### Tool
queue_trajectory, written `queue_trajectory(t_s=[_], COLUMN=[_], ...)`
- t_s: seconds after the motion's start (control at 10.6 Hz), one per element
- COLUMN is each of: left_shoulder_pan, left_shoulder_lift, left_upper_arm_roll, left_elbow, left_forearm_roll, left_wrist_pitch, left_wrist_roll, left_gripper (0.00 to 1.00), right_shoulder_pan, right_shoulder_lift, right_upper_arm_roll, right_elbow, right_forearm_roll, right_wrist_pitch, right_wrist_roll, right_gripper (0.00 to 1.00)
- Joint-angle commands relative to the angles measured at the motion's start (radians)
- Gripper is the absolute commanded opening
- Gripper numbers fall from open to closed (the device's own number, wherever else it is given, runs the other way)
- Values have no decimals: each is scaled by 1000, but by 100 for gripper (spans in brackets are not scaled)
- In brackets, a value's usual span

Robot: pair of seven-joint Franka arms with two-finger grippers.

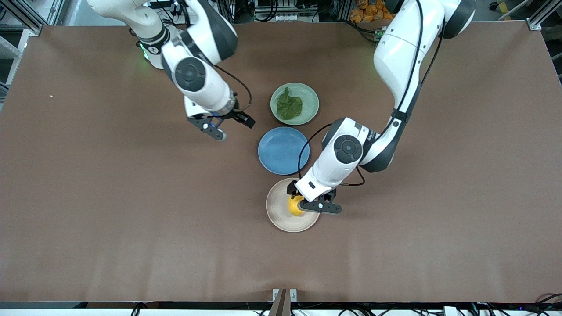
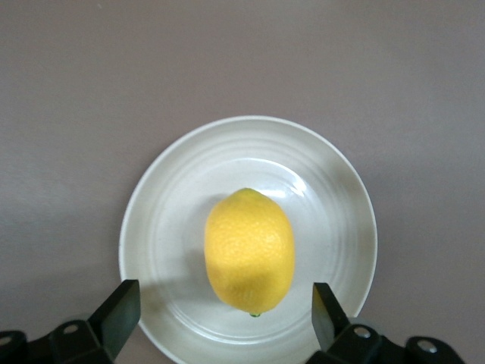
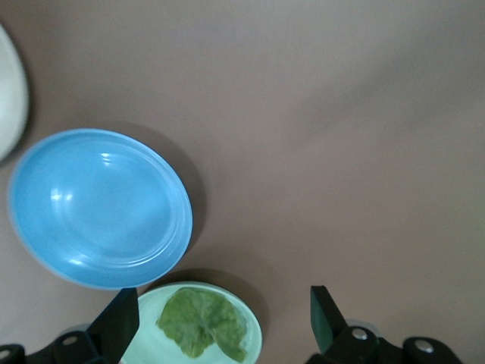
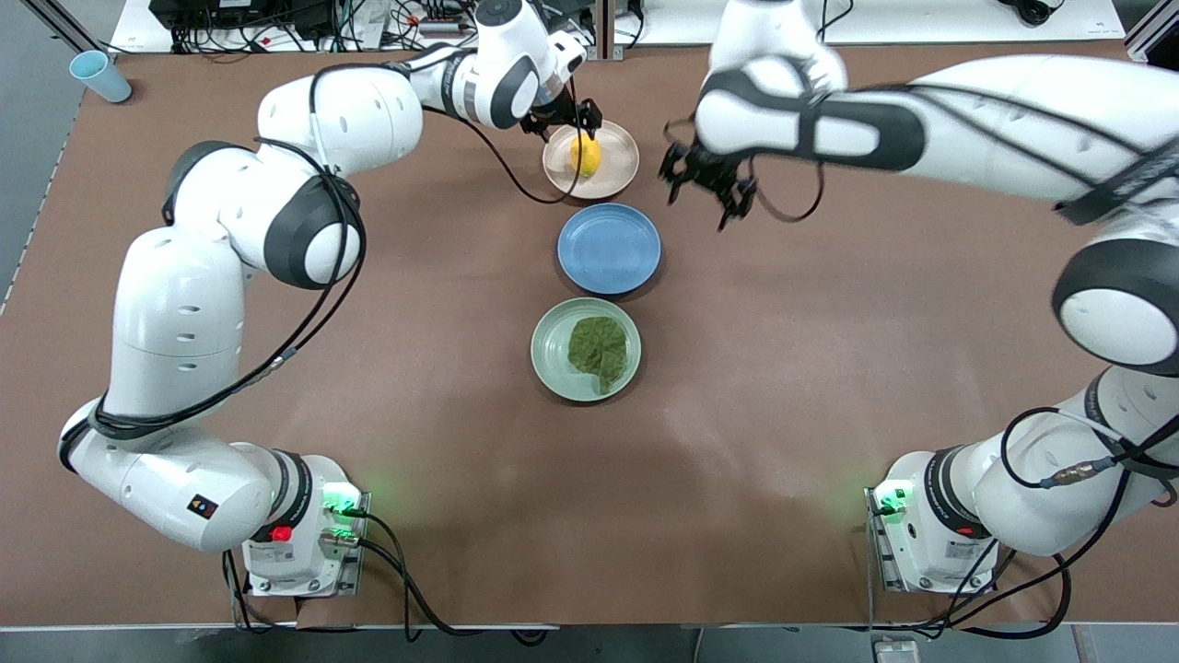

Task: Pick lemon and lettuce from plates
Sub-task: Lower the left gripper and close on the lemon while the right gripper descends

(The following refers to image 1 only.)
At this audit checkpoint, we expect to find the long black arm cable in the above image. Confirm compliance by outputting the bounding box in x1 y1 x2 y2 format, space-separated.
389 0 446 128

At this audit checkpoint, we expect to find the pale green round plate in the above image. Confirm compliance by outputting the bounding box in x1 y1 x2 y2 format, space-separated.
270 83 320 126

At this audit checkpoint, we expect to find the beige round plate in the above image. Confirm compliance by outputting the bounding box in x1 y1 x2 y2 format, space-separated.
266 177 321 233

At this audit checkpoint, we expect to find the blue round plate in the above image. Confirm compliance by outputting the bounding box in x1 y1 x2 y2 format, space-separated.
258 127 310 176

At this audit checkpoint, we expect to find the green lettuce leaf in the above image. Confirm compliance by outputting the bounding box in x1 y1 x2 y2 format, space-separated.
276 87 304 121

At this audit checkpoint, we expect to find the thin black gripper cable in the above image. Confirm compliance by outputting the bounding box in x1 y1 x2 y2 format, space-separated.
213 64 253 112

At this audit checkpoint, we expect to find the aluminium frame profile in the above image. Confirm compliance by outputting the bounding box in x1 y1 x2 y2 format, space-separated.
527 0 562 31
0 0 66 36

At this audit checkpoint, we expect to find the orange items pile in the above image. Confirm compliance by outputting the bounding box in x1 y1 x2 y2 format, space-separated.
350 0 394 22

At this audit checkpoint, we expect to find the metal table edge bracket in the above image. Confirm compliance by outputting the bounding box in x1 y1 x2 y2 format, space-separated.
269 288 298 316

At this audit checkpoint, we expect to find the yellow lemon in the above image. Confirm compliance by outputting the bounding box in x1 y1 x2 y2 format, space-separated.
288 195 306 217

